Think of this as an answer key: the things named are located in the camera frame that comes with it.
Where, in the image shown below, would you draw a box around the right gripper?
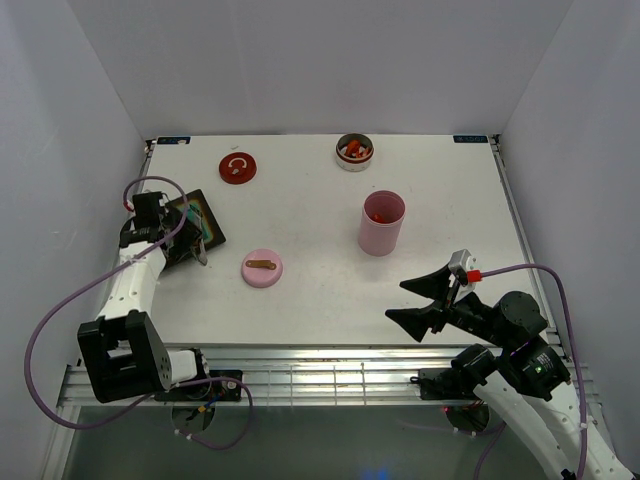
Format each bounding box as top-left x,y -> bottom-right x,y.
384,261 -> 511,348

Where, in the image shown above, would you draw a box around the metal tongs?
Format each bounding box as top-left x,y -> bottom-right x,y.
194,239 -> 208,266

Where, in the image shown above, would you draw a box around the pink cylindrical container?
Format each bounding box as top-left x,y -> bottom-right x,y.
358,190 -> 406,257

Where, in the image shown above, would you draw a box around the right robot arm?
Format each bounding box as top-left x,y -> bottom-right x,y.
385,266 -> 634,479

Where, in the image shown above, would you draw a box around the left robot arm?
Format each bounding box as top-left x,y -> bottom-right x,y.
77,207 -> 212,403

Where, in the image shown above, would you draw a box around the black square food plate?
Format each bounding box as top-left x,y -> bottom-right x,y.
167,189 -> 226,253

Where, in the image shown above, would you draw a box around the red round lid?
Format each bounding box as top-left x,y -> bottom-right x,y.
218,152 -> 258,185

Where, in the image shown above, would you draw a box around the left blue label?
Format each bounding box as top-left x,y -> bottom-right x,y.
156,136 -> 191,145

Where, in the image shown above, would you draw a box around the blue label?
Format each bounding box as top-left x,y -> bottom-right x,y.
156,136 -> 191,145
453,135 -> 489,144

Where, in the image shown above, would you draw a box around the metal bowl with red band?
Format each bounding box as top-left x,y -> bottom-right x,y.
335,133 -> 374,173

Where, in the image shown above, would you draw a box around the right blue label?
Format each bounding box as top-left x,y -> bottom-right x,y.
453,135 -> 489,144

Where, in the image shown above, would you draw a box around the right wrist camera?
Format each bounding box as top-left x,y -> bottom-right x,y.
447,249 -> 478,304

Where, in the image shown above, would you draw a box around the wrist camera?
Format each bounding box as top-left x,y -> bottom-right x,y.
123,191 -> 165,228
447,249 -> 478,304

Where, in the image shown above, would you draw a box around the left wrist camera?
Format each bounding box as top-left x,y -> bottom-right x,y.
123,191 -> 165,228

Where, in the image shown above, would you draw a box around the pink lid with brown handle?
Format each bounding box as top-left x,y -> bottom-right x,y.
241,248 -> 283,288

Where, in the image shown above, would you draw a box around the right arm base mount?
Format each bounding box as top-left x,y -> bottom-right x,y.
409,368 -> 480,401

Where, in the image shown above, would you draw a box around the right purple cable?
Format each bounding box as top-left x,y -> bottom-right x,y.
467,264 -> 589,480

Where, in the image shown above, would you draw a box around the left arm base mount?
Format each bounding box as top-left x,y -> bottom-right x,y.
154,370 -> 243,404

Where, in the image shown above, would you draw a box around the aluminium frame rail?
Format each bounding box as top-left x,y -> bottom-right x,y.
57,344 -> 596,409

